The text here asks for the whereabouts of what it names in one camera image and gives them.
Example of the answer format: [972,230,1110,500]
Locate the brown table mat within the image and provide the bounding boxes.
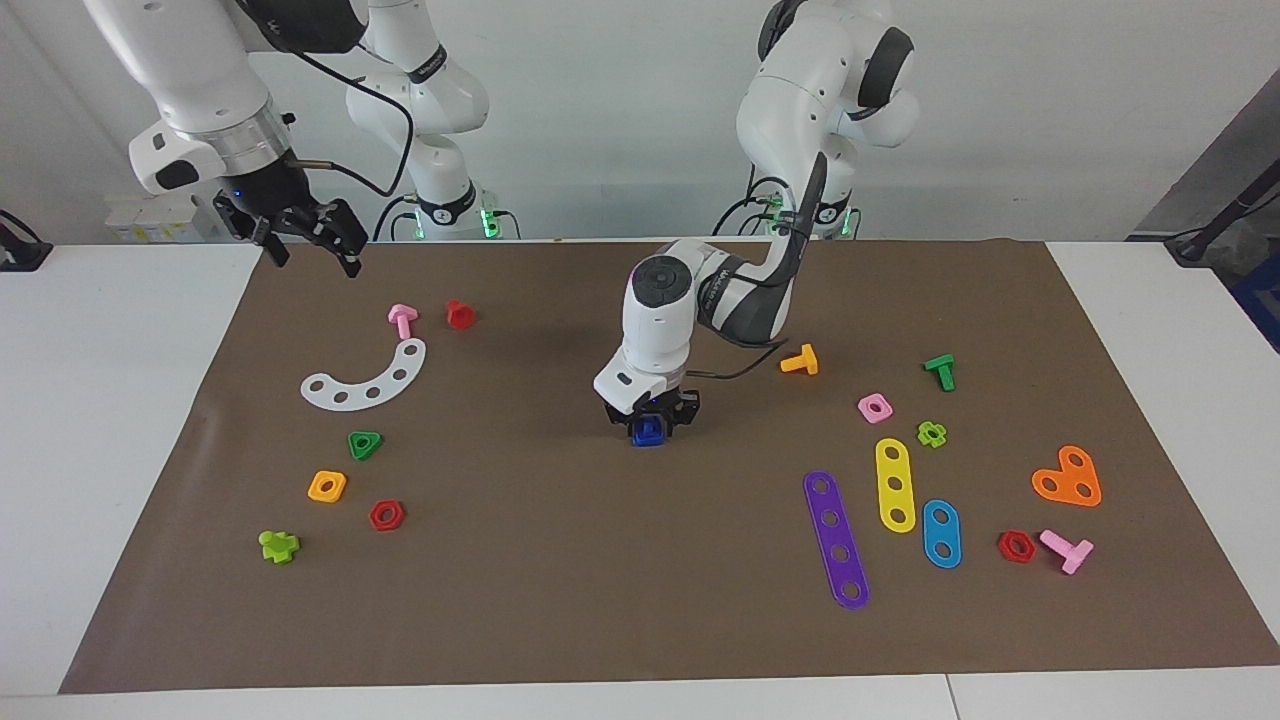
[58,238,1280,695]

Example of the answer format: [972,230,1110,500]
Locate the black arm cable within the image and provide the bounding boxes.
[285,45,416,199]
[680,150,831,383]

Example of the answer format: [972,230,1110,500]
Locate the black stand pole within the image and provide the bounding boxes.
[1165,158,1280,267]

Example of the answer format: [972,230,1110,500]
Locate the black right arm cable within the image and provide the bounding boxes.
[285,45,416,199]

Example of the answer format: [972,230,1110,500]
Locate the yellow three-hole plate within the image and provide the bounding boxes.
[875,438,917,534]

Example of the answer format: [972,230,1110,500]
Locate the black base cable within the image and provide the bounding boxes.
[372,193,421,242]
[712,175,796,238]

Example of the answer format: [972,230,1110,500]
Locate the purple four-hole strip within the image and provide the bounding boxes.
[803,470,871,611]

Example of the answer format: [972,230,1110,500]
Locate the blue two-hole plate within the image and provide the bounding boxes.
[922,499,963,570]

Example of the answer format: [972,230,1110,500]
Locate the black table clamp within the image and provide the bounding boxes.
[0,210,54,273]

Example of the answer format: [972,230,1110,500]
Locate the blue crate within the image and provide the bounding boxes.
[1232,240,1280,353]

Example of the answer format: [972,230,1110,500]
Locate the white curved perforated plate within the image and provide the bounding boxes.
[300,338,428,412]

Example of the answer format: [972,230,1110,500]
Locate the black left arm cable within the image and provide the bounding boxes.
[680,150,831,383]

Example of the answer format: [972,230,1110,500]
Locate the orange heart-shaped plate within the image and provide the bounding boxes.
[1031,445,1103,508]

